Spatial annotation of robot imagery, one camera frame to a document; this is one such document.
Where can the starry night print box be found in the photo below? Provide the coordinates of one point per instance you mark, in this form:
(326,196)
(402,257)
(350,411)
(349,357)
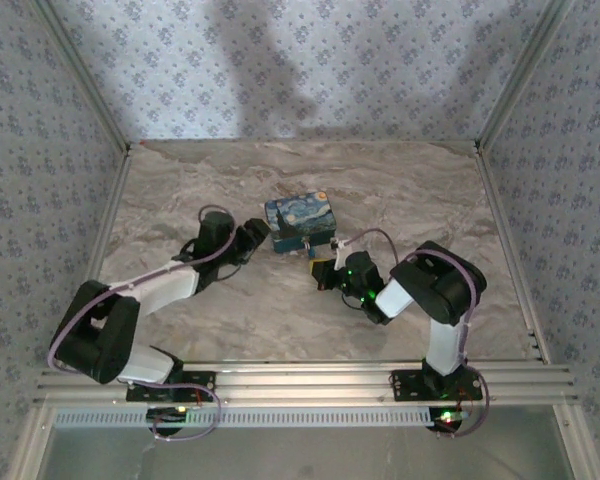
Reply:
(300,217)

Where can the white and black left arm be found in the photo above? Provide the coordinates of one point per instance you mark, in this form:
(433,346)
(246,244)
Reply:
(105,330)

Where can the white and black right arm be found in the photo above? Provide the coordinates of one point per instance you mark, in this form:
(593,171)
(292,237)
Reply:
(445,290)

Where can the small LED circuit board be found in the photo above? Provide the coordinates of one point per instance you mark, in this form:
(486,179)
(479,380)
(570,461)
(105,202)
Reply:
(447,416)
(167,412)

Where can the grey metal panel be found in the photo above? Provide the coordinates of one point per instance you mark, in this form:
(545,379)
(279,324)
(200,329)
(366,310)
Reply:
(330,452)

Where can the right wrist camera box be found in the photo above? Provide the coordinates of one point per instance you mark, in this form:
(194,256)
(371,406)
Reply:
(340,255)

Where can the aluminium frame cross rail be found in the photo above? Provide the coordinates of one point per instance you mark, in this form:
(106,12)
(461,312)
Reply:
(305,382)

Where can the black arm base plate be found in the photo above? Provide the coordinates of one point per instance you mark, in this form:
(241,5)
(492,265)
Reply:
(202,385)
(405,385)

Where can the aluminium table side rail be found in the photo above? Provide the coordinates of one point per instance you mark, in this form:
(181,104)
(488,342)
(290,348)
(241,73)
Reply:
(510,250)
(99,250)

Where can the aluminium frame corner post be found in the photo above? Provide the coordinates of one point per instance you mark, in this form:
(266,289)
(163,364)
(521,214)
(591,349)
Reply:
(520,75)
(84,75)

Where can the aluminium frame leg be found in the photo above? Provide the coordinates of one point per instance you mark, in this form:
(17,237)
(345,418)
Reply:
(30,445)
(575,440)

